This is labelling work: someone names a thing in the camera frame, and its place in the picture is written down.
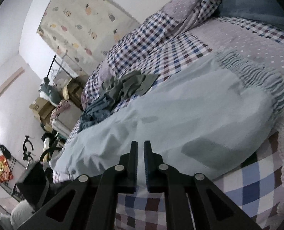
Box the black chair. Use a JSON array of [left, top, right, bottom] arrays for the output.
[[15, 162, 50, 210]]

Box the grey plush toy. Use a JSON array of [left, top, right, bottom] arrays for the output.
[[39, 77, 61, 107]]

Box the bicycle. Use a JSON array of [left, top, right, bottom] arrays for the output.
[[22, 135, 64, 168]]

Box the blue cartoon pillow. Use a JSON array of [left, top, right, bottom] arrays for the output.
[[218, 0, 284, 30]]

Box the cardboard box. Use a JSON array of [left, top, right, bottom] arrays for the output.
[[29, 97, 55, 122]]

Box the black clothes rack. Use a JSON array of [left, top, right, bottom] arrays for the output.
[[45, 50, 86, 81]]

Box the pineapple print curtain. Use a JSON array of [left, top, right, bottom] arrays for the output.
[[38, 0, 140, 70]]

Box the checkered bed sheet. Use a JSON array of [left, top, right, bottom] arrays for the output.
[[52, 16, 284, 230]]

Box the light blue garment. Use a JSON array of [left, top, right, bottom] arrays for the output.
[[50, 50, 284, 179]]

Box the dark blue garment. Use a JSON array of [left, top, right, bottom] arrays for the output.
[[79, 93, 120, 132]]

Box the olive green garment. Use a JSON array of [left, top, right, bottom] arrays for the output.
[[100, 71, 159, 102]]

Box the checkered quilt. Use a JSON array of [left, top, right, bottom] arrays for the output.
[[81, 0, 236, 111]]

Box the red festive poster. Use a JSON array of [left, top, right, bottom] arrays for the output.
[[0, 155, 14, 183]]

